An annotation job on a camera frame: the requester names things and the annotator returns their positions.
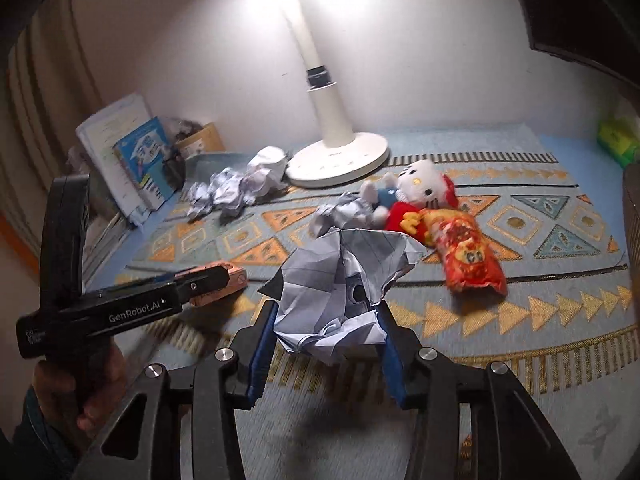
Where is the white desk lamp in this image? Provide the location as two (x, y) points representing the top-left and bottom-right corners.
(257, 0), (391, 190)

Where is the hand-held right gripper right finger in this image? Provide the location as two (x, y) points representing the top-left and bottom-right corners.
(377, 305), (583, 480)

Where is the upright stack of paper booklets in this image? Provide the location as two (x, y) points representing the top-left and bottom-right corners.
(75, 92), (156, 216)

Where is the small orange box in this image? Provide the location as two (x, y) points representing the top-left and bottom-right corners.
(189, 260), (248, 308)

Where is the person's left hand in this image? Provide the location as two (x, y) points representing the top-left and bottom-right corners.
(32, 345), (128, 441)

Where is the white cat plush toy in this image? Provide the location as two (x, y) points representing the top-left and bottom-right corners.
(360, 158), (461, 248)

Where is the green tissue pack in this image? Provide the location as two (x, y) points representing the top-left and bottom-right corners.
(597, 115), (640, 168)

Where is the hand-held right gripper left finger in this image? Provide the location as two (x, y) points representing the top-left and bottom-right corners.
(70, 300), (281, 480)

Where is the cardboard pen holder box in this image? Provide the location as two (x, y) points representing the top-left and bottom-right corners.
(175, 121), (226, 161)

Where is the grey-blue tray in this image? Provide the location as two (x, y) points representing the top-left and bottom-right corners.
(185, 151), (256, 186)

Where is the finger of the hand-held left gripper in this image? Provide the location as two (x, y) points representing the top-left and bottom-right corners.
(120, 265), (232, 307)

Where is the blue patterned woven mat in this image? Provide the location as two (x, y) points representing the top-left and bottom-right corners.
(82, 152), (640, 480)

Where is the large lined paper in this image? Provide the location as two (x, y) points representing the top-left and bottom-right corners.
(257, 227), (426, 366)

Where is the black television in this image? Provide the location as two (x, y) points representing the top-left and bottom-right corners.
(505, 0), (640, 83)

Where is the flat stack of books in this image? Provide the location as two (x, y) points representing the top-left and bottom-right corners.
(80, 210), (136, 281)

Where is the person's left forearm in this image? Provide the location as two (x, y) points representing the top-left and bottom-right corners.
(0, 385), (88, 480)

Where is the red snack packet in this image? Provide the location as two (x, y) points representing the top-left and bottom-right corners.
(417, 208), (507, 295)

